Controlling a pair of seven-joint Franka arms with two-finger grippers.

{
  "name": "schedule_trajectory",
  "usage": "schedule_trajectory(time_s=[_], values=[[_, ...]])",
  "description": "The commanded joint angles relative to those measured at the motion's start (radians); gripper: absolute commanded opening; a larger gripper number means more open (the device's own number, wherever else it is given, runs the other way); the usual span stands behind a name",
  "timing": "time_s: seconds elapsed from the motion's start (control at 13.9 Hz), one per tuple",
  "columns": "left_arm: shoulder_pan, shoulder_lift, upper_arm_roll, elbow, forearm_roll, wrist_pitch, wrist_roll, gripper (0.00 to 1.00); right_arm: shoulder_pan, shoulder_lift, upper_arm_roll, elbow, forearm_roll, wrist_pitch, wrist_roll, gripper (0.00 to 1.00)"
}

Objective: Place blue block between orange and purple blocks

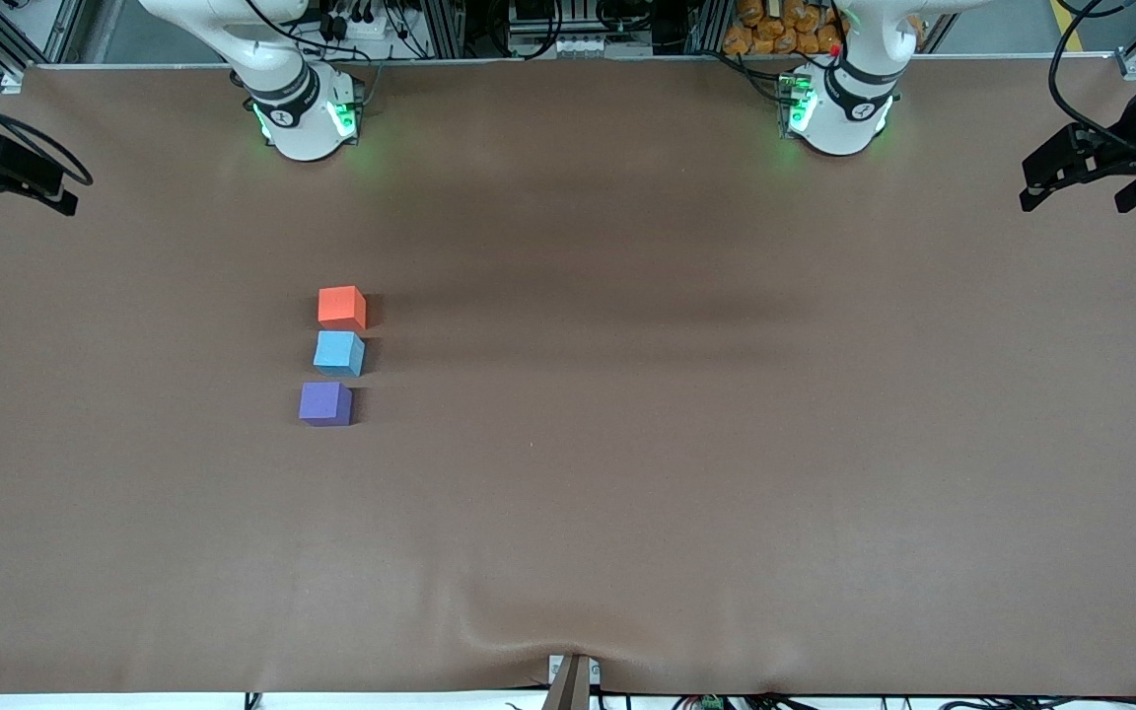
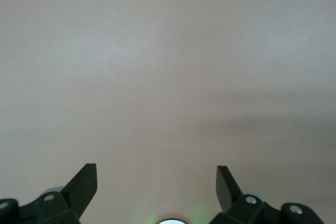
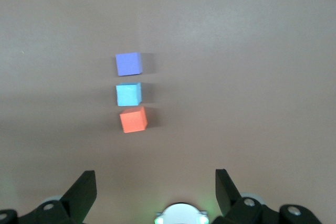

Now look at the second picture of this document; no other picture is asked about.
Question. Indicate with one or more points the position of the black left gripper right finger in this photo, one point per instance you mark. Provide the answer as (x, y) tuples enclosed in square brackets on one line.
[(225, 192)]

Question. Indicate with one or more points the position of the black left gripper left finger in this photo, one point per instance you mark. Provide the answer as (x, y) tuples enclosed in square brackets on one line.
[(78, 195)]

